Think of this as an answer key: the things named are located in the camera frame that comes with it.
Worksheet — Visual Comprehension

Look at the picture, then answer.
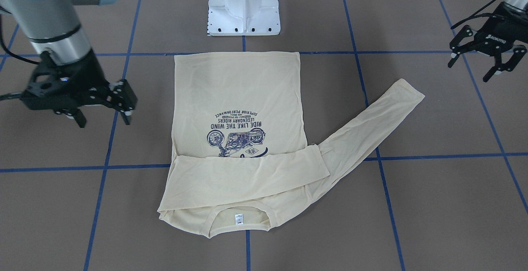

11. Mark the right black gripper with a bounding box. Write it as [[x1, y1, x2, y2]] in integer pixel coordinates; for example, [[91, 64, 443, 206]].
[[21, 51, 138, 128]]

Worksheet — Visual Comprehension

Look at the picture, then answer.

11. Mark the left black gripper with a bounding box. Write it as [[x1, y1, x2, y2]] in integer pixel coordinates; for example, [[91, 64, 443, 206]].
[[448, 2, 528, 82]]

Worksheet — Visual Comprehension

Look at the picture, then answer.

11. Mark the cream long-sleeve printed shirt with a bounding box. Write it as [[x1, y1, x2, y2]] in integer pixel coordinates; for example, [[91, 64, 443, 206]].
[[157, 52, 424, 238]]

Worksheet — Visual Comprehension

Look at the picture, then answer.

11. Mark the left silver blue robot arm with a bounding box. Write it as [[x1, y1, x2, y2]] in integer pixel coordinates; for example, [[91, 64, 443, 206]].
[[448, 0, 528, 82]]

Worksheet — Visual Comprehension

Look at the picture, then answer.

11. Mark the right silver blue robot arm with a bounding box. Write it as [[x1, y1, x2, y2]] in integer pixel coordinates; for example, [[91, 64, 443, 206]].
[[1, 0, 138, 128]]

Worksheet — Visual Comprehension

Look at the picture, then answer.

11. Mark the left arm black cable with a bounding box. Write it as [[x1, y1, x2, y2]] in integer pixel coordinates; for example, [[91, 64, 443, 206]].
[[450, 0, 512, 30]]

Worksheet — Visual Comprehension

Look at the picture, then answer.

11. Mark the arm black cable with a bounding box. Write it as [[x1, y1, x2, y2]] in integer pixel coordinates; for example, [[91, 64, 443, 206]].
[[0, 50, 42, 101], [450, 0, 512, 30]]

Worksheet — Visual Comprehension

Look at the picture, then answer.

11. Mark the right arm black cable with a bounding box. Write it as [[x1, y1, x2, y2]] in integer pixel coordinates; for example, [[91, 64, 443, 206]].
[[0, 50, 42, 101]]

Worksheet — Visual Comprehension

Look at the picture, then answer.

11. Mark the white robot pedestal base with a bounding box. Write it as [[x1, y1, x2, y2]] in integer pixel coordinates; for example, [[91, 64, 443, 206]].
[[207, 0, 281, 36]]

